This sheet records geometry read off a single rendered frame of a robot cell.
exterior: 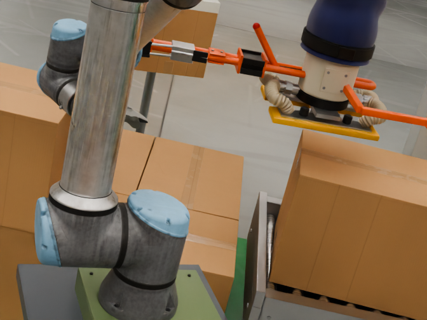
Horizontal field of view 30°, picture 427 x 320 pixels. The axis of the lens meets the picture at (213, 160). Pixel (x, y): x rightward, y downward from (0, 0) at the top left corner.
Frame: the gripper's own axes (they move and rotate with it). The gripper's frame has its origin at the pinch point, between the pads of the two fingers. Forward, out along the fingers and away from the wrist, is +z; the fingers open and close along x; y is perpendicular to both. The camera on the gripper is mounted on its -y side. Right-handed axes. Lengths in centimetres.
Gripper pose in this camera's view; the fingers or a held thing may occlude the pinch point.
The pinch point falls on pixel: (123, 136)
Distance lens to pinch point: 195.2
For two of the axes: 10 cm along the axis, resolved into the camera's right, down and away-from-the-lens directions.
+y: 1.5, 6.6, 7.4
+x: -7.6, 5.5, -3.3
